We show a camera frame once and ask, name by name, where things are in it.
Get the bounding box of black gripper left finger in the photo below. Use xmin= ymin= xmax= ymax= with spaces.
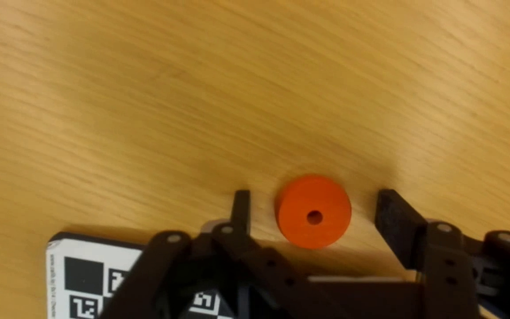
xmin=98 ymin=190 xmax=352 ymax=319

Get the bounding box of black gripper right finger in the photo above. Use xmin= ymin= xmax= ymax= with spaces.
xmin=350 ymin=188 xmax=510 ymax=319

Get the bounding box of black white marker calibration board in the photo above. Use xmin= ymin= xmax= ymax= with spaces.
xmin=45 ymin=232 xmax=252 ymax=319

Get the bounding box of orange disc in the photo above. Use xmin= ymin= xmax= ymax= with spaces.
xmin=275 ymin=174 xmax=353 ymax=250

